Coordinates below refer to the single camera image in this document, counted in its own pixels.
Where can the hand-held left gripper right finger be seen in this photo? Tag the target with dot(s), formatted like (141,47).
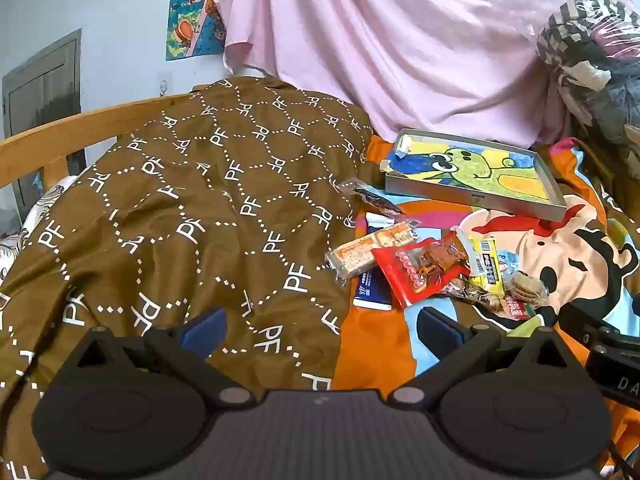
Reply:
(437,326)

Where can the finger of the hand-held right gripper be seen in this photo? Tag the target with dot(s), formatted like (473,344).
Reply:
(582,321)

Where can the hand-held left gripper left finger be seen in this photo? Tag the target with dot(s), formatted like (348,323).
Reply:
(206,331)

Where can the clear dark snack packet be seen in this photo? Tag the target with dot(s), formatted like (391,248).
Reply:
(475,297)

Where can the red snack packet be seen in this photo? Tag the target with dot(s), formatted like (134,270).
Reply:
(415,275)

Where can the clear cookie packet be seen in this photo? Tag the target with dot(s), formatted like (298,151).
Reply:
(525,287)

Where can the long dark blue packet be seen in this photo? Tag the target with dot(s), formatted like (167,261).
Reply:
(372,291)

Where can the yellow snack packet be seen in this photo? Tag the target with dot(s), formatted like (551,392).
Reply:
(487,265)

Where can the orange biscuit packet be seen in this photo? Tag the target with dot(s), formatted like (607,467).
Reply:
(360,255)

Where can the clear dried fish packet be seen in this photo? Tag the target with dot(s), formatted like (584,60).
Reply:
(372,197)

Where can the grey box with cartoon drawing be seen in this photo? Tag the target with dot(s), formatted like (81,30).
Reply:
(500,175)

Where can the colourful cartoon printed blanket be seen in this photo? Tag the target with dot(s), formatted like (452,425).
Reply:
(550,240)

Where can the brown patterned blanket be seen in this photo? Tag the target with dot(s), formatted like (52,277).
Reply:
(175,210)

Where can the white patterned sheet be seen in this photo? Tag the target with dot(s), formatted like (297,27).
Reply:
(35,210)

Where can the pink cloth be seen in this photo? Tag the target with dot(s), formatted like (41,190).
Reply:
(400,50)

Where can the grey panel door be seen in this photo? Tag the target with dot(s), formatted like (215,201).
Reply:
(45,85)

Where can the wooden bed frame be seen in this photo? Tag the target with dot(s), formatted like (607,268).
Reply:
(50,135)

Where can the cartoon wall poster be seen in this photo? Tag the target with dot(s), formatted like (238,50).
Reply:
(195,10)

